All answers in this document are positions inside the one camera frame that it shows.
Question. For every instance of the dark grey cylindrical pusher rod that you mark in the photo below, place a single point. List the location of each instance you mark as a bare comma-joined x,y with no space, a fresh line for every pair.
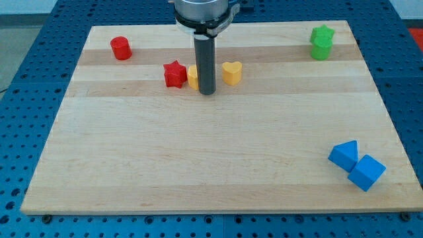
205,63

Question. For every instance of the yellow heart block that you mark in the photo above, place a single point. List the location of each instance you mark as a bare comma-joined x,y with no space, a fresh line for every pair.
232,72

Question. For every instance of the yellow hexagon block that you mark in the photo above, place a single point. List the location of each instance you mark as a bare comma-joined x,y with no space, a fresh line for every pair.
192,76

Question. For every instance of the red star block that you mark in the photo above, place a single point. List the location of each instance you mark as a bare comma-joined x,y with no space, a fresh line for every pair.
175,74

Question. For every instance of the red cylinder block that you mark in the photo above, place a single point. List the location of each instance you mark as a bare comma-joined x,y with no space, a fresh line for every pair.
121,48

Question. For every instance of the green cylinder block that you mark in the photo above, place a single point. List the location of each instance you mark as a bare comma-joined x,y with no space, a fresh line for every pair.
321,49

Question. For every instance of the green star block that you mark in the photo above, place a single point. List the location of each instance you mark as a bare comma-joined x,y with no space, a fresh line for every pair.
322,31

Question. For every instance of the wooden board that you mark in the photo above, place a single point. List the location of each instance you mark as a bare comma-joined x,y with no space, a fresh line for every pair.
124,143

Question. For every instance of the blue triangle block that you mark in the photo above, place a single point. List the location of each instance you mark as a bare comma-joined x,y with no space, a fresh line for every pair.
345,155

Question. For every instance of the blue cube block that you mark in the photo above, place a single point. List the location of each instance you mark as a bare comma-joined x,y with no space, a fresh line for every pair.
366,172

